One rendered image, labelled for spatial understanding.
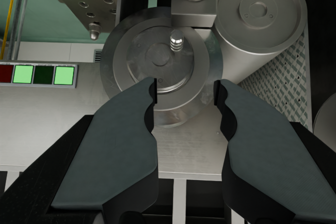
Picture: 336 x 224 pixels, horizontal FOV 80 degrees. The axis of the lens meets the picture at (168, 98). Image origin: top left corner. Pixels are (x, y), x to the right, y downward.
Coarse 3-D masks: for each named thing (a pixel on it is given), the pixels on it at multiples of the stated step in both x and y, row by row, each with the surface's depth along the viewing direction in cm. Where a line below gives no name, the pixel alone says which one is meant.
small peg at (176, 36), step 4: (172, 32) 20; (176, 32) 20; (180, 32) 20; (172, 36) 19; (176, 36) 19; (180, 36) 19; (172, 40) 20; (176, 40) 19; (180, 40) 19; (172, 44) 20; (176, 44) 20; (180, 44) 20; (172, 48) 21; (176, 48) 21; (180, 48) 21; (176, 52) 22
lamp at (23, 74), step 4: (16, 68) 59; (20, 68) 59; (24, 68) 59; (28, 68) 59; (16, 72) 58; (20, 72) 58; (24, 72) 58; (28, 72) 58; (16, 76) 58; (20, 76) 58; (24, 76) 58; (28, 76) 58; (16, 80) 58; (20, 80) 58; (24, 80) 58; (28, 80) 58
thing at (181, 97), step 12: (144, 24) 25; (156, 24) 25; (168, 24) 25; (132, 36) 24; (192, 36) 24; (120, 48) 24; (204, 48) 24; (120, 60) 24; (204, 60) 24; (120, 72) 24; (192, 72) 24; (204, 72) 24; (120, 84) 24; (132, 84) 23; (192, 84) 23; (168, 96) 23; (180, 96) 23; (192, 96) 23; (156, 108) 23; (168, 108) 23
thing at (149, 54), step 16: (144, 32) 23; (160, 32) 23; (128, 48) 22; (144, 48) 22; (160, 48) 22; (192, 48) 22; (128, 64) 22; (144, 64) 22; (160, 64) 22; (176, 64) 22; (192, 64) 22; (160, 80) 22; (176, 80) 22
